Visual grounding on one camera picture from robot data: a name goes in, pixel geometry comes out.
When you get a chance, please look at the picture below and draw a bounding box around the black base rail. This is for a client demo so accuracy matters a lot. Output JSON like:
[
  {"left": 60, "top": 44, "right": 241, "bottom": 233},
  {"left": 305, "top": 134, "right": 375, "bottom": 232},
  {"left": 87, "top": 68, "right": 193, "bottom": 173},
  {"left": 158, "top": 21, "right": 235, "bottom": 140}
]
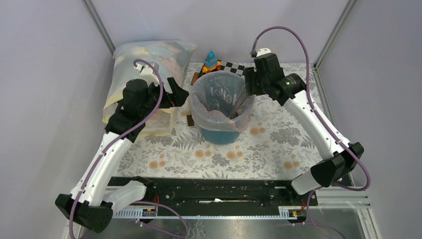
[{"left": 115, "top": 178, "right": 338, "bottom": 220}]

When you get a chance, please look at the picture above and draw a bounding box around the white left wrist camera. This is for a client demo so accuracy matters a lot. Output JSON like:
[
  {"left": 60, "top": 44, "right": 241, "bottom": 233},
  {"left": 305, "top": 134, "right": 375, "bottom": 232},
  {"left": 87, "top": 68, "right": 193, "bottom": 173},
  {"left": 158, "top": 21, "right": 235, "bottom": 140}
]
[{"left": 135, "top": 62, "right": 159, "bottom": 84}]

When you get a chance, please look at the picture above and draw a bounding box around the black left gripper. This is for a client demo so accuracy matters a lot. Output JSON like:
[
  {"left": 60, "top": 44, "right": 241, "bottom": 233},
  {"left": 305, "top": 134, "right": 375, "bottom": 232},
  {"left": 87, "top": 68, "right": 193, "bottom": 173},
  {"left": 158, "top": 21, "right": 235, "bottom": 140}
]
[{"left": 140, "top": 77, "right": 190, "bottom": 118}]

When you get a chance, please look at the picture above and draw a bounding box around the teal plastic trash bin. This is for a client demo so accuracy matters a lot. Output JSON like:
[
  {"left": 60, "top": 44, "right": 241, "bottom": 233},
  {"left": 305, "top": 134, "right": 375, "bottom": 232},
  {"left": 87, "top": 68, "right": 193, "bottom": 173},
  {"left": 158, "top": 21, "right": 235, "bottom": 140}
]
[{"left": 199, "top": 127, "right": 241, "bottom": 145}]

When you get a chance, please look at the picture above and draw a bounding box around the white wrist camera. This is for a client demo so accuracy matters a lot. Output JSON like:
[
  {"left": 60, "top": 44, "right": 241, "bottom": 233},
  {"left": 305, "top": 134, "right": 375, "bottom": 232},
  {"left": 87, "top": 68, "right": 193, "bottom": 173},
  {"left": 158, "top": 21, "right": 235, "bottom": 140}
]
[
  {"left": 250, "top": 48, "right": 272, "bottom": 58},
  {"left": 135, "top": 62, "right": 159, "bottom": 84}
]

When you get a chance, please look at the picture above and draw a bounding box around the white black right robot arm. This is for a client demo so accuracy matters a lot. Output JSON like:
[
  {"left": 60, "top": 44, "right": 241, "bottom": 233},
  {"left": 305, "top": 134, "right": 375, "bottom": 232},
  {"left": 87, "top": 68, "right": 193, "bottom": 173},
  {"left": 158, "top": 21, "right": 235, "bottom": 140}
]
[{"left": 244, "top": 49, "right": 364, "bottom": 205}]

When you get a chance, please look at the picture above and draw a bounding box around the floral patterned table mat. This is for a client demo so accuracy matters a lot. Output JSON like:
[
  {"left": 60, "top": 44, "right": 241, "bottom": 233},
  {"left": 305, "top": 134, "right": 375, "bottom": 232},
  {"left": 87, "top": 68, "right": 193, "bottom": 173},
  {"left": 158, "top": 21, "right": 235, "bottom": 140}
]
[{"left": 113, "top": 62, "right": 337, "bottom": 180}]

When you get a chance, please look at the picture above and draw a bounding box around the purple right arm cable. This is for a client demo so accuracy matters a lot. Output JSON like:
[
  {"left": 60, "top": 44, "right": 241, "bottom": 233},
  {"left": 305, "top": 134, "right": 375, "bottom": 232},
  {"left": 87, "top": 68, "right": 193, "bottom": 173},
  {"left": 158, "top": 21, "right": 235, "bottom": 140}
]
[{"left": 250, "top": 26, "right": 372, "bottom": 239}]

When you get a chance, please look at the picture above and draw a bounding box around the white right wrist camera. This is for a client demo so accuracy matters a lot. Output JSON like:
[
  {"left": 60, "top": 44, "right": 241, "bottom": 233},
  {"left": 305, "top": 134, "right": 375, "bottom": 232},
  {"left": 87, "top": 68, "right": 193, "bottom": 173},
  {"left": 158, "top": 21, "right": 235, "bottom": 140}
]
[{"left": 250, "top": 48, "right": 272, "bottom": 58}]

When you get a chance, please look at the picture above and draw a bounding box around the blue toy figure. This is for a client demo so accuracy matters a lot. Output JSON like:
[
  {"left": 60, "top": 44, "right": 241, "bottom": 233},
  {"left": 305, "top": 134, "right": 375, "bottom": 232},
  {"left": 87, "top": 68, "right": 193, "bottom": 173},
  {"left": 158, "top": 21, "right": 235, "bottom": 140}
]
[{"left": 201, "top": 51, "right": 221, "bottom": 74}]

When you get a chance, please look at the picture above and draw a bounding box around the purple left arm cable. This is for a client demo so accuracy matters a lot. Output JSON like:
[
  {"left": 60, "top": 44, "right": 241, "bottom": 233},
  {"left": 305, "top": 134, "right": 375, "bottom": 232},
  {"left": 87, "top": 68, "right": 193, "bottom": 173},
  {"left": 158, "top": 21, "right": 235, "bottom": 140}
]
[{"left": 68, "top": 59, "right": 190, "bottom": 239}]

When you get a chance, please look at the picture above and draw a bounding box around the brown block behind bin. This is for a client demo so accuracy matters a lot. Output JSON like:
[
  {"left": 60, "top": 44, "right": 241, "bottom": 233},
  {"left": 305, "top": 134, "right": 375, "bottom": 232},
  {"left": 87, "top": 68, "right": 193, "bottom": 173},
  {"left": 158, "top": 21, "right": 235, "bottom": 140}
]
[{"left": 191, "top": 72, "right": 201, "bottom": 86}]

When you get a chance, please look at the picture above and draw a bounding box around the large translucent yellow-trimmed bag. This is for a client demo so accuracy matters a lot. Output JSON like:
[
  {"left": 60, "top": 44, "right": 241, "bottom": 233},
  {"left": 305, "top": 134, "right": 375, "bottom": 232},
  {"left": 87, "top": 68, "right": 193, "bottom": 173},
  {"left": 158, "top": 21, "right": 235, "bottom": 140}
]
[{"left": 102, "top": 40, "right": 197, "bottom": 137}]

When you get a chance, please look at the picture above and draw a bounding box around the black white checkerboard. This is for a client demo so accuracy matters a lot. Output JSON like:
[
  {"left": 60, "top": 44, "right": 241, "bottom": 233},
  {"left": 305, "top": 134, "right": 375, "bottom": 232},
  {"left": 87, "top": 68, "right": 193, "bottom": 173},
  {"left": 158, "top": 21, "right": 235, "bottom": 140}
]
[{"left": 219, "top": 61, "right": 245, "bottom": 76}]

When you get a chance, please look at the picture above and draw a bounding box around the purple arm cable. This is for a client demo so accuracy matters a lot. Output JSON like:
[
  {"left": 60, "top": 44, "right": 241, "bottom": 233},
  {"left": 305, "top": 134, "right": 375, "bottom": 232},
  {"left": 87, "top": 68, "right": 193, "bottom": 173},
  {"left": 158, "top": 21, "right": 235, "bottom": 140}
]
[
  {"left": 68, "top": 59, "right": 190, "bottom": 239},
  {"left": 250, "top": 26, "right": 372, "bottom": 239}
]

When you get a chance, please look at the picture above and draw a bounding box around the small brown wooden block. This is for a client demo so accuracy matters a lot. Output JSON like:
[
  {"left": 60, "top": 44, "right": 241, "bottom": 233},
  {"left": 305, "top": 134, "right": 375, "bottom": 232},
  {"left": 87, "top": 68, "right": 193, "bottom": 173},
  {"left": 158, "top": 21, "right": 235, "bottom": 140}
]
[{"left": 187, "top": 115, "right": 195, "bottom": 127}]

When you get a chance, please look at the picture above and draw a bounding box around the pink plastic trash bag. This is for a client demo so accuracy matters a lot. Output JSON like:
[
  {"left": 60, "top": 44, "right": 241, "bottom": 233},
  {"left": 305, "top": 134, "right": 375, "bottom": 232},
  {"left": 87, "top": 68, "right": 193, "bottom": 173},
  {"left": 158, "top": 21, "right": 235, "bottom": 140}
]
[{"left": 187, "top": 71, "right": 255, "bottom": 132}]

